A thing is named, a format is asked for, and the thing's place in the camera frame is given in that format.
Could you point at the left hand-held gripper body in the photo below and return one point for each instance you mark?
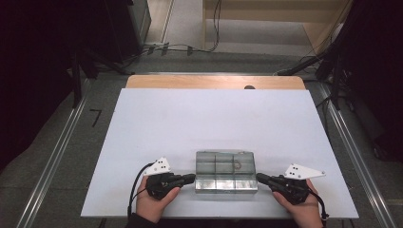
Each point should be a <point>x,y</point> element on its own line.
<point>161,185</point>

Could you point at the black metal stand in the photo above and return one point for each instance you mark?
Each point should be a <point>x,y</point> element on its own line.
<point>336,85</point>
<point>76,82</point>

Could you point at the black cabinet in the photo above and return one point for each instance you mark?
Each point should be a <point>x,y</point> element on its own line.
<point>123,28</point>

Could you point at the transparent grey compartment box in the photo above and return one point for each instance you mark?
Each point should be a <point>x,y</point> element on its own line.
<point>225,177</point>

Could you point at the metal floor rail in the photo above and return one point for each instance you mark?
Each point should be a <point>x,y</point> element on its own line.
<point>53,161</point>
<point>343,129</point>

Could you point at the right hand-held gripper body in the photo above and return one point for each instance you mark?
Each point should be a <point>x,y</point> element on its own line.
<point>294,188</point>

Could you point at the person's left hand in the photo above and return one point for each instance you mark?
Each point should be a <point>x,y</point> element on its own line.
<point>153,205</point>

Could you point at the person's right hand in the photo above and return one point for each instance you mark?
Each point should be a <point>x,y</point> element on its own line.
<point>301,212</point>

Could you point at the black floor bar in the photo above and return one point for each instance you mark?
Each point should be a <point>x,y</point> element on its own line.
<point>297,67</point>

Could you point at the beige wooden shelf unit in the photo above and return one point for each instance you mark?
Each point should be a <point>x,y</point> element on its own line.
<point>253,31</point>

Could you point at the wooden table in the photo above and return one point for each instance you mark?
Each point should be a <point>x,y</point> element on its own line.
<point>190,81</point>

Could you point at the white table board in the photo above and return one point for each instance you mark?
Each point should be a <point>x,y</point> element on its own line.
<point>158,114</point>

